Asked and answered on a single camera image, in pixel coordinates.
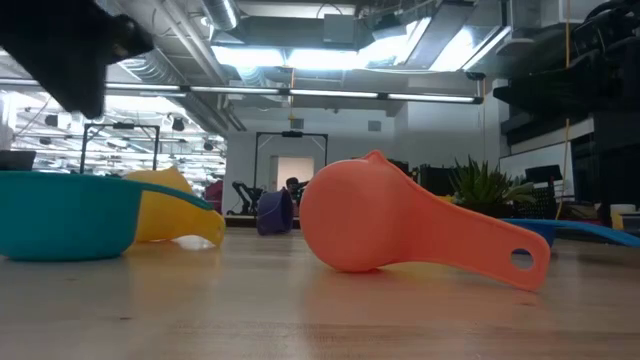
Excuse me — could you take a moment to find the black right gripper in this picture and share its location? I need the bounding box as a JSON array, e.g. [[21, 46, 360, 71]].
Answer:
[[493, 0, 640, 115]]

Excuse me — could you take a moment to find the blue measuring cup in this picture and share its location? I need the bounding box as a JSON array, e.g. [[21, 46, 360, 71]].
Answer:
[[501, 217, 640, 250]]

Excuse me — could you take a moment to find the teal measuring cup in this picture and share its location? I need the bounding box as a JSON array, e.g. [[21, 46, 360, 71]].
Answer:
[[0, 171, 215, 262]]

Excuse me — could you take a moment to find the yellow measuring cup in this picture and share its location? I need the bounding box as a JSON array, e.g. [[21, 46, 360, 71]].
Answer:
[[123, 166, 227, 248]]

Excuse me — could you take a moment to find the purple measuring cup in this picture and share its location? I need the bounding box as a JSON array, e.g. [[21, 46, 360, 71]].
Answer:
[[256, 187, 295, 236]]

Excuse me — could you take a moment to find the orange measuring cup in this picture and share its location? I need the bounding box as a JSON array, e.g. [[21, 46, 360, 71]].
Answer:
[[298, 149, 551, 293]]

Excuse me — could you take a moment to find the small black monitor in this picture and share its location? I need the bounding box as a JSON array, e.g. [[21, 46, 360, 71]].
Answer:
[[524, 164, 564, 185]]

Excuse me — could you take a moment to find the black pegboard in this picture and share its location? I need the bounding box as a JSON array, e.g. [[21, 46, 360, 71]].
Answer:
[[514, 187, 556, 220]]

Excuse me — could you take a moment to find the bright ceiling light panel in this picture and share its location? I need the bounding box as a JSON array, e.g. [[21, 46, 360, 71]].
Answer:
[[209, 43, 361, 71]]

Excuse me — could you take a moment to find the potted succulent plant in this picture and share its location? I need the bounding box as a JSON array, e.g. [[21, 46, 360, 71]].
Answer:
[[448, 155, 537, 220]]

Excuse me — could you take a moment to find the red chair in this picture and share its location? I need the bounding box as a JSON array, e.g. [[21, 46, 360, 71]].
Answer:
[[203, 179, 225, 212]]

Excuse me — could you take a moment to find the long linear ceiling light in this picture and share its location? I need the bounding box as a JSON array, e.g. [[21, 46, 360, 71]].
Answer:
[[0, 77, 484, 105]]

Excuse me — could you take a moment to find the grey ceiling box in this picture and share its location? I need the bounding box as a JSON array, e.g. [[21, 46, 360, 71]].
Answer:
[[322, 13, 357, 45]]

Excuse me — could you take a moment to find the person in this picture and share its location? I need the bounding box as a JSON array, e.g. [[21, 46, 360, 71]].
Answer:
[[284, 176, 301, 204]]

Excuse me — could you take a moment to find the yellow hanging cable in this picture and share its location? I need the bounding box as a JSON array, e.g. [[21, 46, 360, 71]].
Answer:
[[553, 0, 573, 221]]

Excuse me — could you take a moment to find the black rig frame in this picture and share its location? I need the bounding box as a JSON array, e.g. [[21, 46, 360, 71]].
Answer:
[[254, 131, 329, 190], [79, 123, 161, 175]]

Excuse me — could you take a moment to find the round silver air duct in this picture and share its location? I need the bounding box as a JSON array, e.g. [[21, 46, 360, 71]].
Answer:
[[199, 0, 240, 32]]

